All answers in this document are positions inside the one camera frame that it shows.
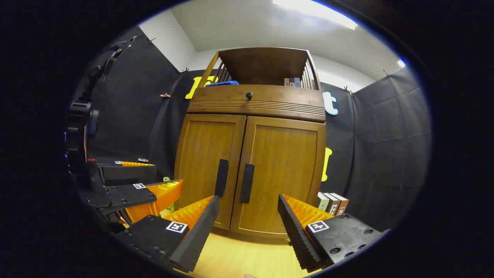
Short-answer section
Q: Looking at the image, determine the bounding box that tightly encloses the grey brown book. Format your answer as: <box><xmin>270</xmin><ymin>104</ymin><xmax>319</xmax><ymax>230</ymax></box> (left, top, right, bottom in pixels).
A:
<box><xmin>325</xmin><ymin>192</ymin><xmax>340</xmax><ymax>216</ymax></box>

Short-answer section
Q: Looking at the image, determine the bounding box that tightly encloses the wooden drawer with black knob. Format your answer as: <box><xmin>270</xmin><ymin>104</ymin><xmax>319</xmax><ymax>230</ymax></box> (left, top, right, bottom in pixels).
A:
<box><xmin>188</xmin><ymin>85</ymin><xmax>326</xmax><ymax>122</ymax></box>

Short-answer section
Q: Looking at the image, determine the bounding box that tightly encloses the green toy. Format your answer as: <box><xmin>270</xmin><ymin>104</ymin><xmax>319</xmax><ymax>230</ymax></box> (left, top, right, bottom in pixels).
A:
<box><xmin>162</xmin><ymin>176</ymin><xmax>175</xmax><ymax>212</ymax></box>

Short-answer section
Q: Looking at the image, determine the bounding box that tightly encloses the black backdrop cloth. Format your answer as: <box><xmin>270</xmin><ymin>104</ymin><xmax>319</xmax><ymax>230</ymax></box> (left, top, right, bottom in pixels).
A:
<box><xmin>86</xmin><ymin>25</ymin><xmax>432</xmax><ymax>233</ymax></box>

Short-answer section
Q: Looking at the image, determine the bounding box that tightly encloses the ceiling light panel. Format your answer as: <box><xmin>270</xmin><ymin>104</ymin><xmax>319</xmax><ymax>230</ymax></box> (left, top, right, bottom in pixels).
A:
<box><xmin>272</xmin><ymin>0</ymin><xmax>359</xmax><ymax>31</ymax></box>

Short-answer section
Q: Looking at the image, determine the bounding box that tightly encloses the wooden double-door shoe cabinet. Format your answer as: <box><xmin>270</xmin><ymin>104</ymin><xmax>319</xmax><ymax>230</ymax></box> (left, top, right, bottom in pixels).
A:
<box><xmin>174</xmin><ymin>47</ymin><xmax>327</xmax><ymax>239</ymax></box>

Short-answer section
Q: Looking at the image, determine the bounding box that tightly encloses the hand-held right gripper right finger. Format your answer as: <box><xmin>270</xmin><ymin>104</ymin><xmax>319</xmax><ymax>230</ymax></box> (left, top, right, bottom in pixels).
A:
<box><xmin>277</xmin><ymin>194</ymin><xmax>386</xmax><ymax>271</ymax></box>

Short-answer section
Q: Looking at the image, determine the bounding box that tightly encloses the wooden shoe cabinet door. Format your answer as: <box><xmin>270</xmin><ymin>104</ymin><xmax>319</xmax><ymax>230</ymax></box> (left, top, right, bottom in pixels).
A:
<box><xmin>174</xmin><ymin>114</ymin><xmax>247</xmax><ymax>231</ymax></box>
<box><xmin>231</xmin><ymin>116</ymin><xmax>327</xmax><ymax>237</ymax></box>

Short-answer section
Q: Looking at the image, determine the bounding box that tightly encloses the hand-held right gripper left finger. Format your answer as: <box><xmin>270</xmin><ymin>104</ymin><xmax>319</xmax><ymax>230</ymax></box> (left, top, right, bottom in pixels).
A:
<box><xmin>116</xmin><ymin>195</ymin><xmax>221</xmax><ymax>273</ymax></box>

